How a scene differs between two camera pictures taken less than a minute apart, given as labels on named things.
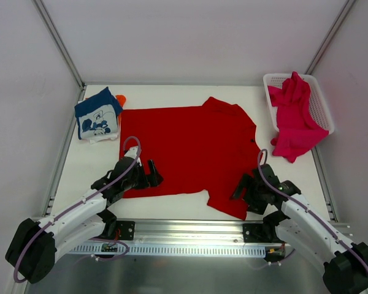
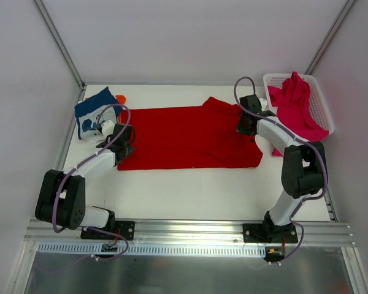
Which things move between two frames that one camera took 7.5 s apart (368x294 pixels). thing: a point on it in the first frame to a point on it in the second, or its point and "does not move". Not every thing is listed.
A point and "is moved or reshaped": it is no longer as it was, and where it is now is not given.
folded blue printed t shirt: [97, 115] does not move
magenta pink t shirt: [298, 125] does not move
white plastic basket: [317, 110] does not move
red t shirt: [207, 148] is moved or reshaped
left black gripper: [145, 178] to [124, 152]
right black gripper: [249, 192] to [243, 125]
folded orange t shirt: [121, 99] does not move
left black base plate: [127, 228] does not move
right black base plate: [260, 233] does not move
